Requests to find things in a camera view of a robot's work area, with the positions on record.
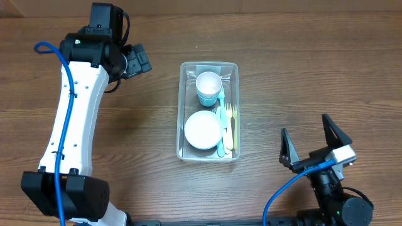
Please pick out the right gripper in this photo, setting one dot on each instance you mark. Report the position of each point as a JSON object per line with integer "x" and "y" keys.
{"x": 289, "y": 153}

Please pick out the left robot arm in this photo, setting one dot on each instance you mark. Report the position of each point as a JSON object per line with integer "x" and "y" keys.
{"x": 63, "y": 185}

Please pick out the yellow plastic fork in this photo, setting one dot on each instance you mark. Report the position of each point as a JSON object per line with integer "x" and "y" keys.
{"x": 229, "y": 142}

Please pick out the clear plastic container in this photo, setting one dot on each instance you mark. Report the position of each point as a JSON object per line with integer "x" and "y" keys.
{"x": 188, "y": 104}

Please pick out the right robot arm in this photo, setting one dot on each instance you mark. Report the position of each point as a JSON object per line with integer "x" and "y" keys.
{"x": 337, "y": 205}

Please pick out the white fork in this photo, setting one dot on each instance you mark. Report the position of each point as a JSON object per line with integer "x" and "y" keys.
{"x": 223, "y": 116}

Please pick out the white plastic spoon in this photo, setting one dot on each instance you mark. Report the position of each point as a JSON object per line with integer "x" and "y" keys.
{"x": 227, "y": 152}

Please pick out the white bowl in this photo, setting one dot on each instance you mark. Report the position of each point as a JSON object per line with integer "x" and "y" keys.
{"x": 203, "y": 129}

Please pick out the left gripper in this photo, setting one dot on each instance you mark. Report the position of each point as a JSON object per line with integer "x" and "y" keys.
{"x": 136, "y": 61}

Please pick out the pale green fork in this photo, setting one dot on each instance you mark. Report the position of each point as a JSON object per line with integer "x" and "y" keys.
{"x": 220, "y": 145}

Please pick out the light blue plastic cup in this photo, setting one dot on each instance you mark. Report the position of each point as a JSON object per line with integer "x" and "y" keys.
{"x": 207, "y": 100}

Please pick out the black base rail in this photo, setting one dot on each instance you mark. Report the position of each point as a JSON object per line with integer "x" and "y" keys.
{"x": 270, "y": 221}

